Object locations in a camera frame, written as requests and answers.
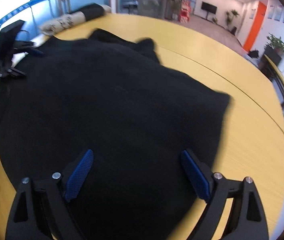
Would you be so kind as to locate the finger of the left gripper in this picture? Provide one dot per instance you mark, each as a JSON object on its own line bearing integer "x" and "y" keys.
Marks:
{"x": 26, "y": 47}
{"x": 12, "y": 73}

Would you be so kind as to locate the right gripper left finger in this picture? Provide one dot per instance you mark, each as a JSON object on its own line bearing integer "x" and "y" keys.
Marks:
{"x": 39, "y": 209}

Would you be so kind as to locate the black fleece zip jacket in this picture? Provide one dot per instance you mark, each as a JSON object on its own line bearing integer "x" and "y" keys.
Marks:
{"x": 113, "y": 97}

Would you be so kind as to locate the black and cream pillow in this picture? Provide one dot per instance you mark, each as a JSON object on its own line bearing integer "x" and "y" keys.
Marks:
{"x": 67, "y": 21}

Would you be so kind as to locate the wooden side table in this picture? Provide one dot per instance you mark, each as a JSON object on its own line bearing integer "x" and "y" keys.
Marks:
{"x": 282, "y": 89}

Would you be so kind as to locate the red stacked boxes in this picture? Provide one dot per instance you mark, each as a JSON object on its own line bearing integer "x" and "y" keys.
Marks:
{"x": 184, "y": 14}

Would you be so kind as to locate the potted plant on cabinet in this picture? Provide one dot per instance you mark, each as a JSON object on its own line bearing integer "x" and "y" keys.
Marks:
{"x": 276, "y": 43}

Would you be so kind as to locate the black tv on stand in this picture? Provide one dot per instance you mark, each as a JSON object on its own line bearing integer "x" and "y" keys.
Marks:
{"x": 209, "y": 8}

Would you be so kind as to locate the tall green floor plant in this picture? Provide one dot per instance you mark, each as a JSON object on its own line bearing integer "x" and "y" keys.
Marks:
{"x": 230, "y": 15}

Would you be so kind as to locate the orange wall panel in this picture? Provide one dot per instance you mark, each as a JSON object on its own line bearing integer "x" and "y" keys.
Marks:
{"x": 256, "y": 26}

